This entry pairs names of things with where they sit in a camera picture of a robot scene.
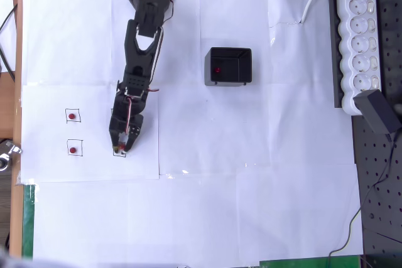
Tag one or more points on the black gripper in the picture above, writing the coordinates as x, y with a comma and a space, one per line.
120, 127

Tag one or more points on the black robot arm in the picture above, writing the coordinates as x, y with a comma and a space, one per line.
138, 54

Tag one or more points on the black plastic bin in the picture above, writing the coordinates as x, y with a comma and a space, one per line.
232, 67

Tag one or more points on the paper sheet with drawn squares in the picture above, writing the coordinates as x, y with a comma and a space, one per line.
94, 167

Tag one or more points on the metal clamp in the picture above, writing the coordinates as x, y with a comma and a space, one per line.
7, 155

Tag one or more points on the green cutting mat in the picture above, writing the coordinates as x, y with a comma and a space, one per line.
28, 217

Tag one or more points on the white power strip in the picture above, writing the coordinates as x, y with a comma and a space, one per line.
361, 45

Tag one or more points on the black power adapter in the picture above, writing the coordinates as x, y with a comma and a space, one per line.
377, 111

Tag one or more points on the black pegboard panel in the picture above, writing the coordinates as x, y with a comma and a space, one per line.
389, 211

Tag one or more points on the black rail bar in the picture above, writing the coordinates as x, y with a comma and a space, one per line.
335, 48

